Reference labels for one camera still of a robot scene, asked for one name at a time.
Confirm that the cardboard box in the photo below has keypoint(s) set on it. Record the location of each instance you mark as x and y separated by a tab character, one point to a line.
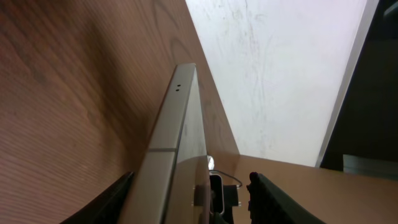
332	196

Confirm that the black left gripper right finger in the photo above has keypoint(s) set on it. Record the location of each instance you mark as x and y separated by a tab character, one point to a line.
269	204

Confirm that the silver smartphone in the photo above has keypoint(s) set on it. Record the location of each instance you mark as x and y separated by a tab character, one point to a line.
172	185

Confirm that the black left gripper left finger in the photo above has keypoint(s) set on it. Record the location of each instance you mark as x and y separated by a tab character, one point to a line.
106	207

